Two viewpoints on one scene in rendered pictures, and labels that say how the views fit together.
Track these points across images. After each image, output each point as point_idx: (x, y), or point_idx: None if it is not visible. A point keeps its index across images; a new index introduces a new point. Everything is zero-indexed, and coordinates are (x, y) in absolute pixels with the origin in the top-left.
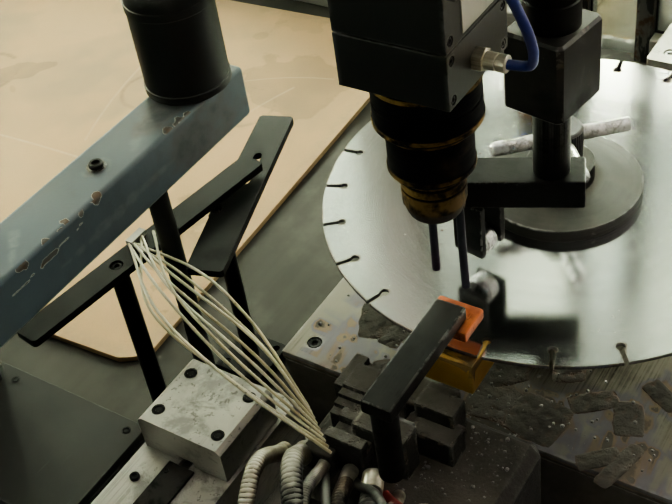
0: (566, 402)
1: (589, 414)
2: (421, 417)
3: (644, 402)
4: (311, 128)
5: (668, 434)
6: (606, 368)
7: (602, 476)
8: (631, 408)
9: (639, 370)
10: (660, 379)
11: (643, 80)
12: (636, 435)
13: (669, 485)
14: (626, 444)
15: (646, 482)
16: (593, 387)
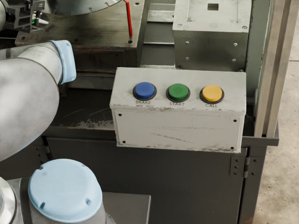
0: (42, 13)
1: (39, 18)
2: None
3: (47, 26)
4: None
5: (37, 32)
6: (57, 17)
7: None
8: (44, 24)
9: (58, 22)
10: (56, 26)
11: None
12: (35, 26)
13: (21, 35)
14: (31, 26)
15: (21, 31)
16: (49, 16)
